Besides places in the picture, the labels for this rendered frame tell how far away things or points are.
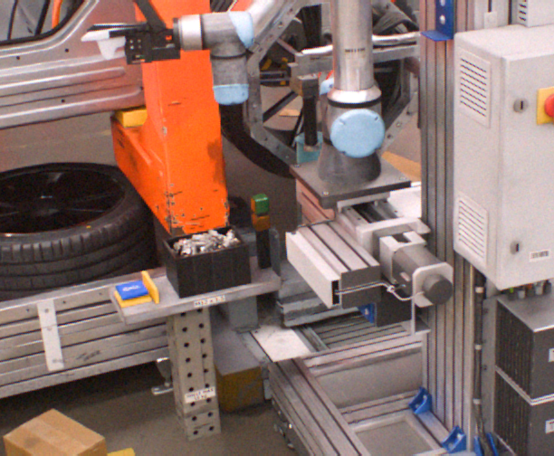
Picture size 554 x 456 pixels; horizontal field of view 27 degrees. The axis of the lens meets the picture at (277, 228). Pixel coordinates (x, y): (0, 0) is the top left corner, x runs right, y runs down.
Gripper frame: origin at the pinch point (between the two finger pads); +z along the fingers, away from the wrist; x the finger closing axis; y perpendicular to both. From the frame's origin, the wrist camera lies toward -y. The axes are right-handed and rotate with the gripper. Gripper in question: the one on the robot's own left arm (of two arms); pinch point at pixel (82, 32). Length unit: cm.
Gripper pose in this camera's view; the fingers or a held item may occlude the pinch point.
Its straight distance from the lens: 243.0
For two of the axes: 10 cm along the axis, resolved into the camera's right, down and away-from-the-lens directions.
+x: -0.7, -2.8, 9.6
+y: 0.7, 9.5, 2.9
